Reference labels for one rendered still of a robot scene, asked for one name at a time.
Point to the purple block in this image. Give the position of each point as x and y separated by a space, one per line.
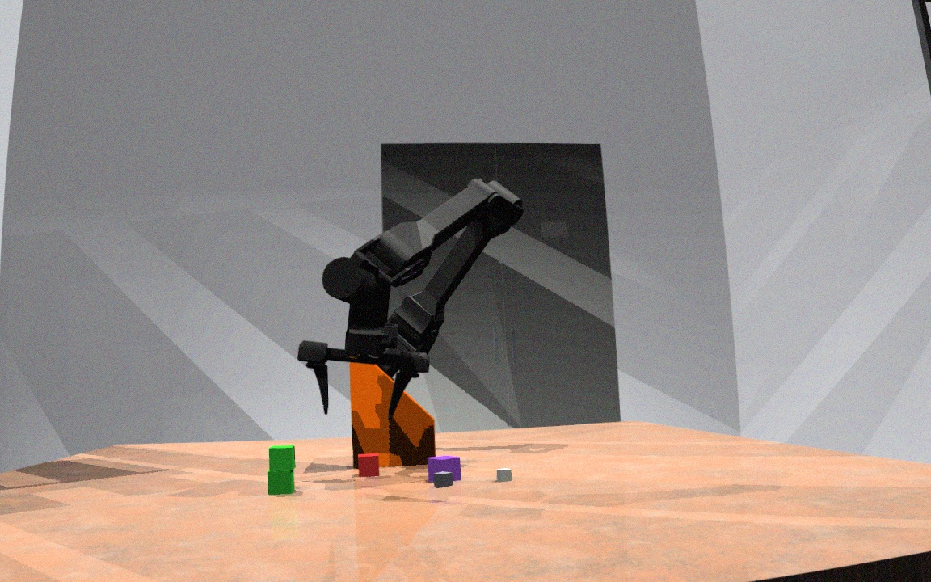
446 464

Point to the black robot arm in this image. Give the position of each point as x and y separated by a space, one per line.
400 254

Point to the green block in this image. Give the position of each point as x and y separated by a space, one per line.
281 457
280 482

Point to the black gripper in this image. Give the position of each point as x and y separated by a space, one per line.
409 364

